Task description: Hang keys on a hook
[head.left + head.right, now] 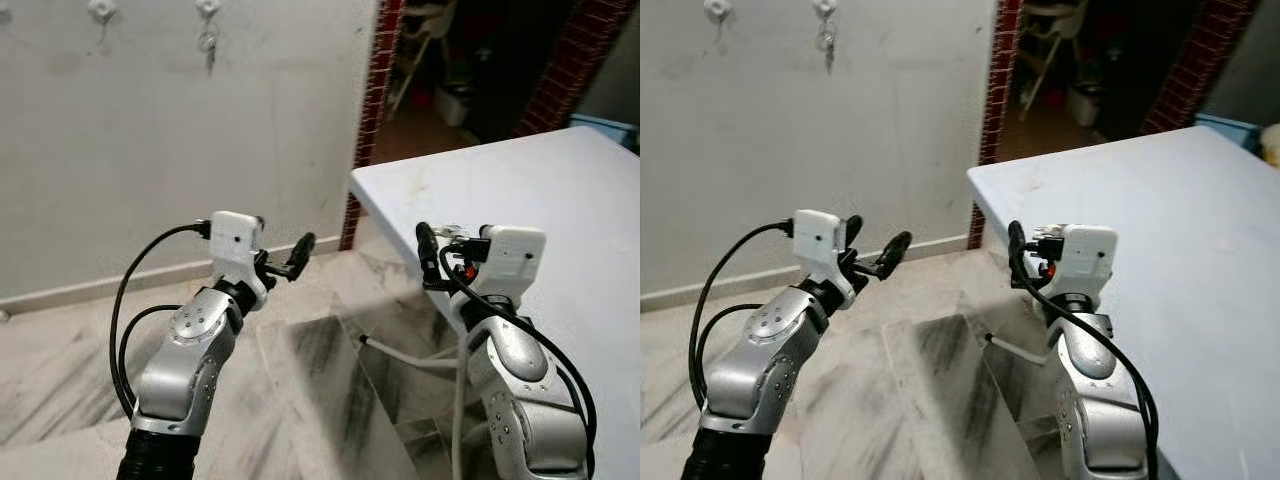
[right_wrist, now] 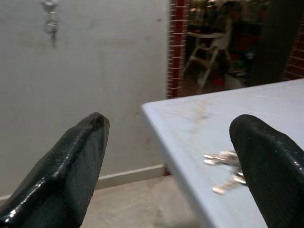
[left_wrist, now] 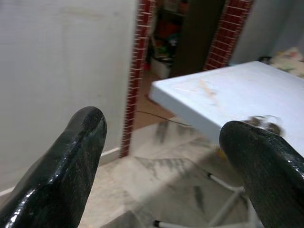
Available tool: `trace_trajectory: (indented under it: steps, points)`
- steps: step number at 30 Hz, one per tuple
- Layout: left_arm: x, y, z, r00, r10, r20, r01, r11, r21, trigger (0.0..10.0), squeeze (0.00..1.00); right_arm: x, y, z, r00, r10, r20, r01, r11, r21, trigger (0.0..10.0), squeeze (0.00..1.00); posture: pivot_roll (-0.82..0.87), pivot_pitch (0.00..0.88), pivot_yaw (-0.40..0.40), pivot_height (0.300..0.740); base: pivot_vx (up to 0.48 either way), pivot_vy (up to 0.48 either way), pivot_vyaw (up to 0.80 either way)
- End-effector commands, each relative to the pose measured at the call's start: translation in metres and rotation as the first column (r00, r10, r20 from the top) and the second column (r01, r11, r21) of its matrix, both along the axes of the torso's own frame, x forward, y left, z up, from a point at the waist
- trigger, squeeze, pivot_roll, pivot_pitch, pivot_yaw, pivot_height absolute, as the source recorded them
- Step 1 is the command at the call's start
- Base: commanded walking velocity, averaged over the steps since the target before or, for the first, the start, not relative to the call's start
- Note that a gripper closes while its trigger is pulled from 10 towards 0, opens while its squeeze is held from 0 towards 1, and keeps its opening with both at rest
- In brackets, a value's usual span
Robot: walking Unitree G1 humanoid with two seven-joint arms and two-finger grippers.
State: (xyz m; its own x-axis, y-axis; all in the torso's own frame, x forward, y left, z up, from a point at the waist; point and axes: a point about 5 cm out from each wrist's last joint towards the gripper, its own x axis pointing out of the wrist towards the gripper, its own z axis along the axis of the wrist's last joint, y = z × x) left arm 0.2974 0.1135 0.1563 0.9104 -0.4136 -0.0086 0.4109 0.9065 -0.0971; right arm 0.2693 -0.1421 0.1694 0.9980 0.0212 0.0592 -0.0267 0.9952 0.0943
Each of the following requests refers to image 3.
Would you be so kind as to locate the red brick doorway pillar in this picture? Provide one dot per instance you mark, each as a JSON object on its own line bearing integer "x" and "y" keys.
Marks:
{"x": 223, "y": 35}
{"x": 134, "y": 83}

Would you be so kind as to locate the white metal table legs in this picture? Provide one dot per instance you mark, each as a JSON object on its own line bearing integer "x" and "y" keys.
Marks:
{"x": 225, "y": 184}

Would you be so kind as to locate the cluttered storage shelf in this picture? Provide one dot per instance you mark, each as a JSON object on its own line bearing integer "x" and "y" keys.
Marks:
{"x": 166, "y": 31}

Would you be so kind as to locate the floral bedspread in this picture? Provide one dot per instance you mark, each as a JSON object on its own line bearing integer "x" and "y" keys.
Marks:
{"x": 292, "y": 59}

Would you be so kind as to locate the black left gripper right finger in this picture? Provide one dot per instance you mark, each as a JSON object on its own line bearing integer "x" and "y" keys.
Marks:
{"x": 268, "y": 171}

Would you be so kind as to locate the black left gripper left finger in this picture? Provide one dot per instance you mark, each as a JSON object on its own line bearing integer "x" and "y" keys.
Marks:
{"x": 59, "y": 171}

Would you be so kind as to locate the white table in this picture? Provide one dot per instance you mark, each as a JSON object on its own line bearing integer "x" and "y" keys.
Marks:
{"x": 237, "y": 95}

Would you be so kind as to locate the white storage box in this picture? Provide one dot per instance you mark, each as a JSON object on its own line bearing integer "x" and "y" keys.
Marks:
{"x": 161, "y": 67}

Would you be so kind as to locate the dark brown door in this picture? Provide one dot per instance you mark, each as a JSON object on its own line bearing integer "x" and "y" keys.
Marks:
{"x": 197, "y": 35}

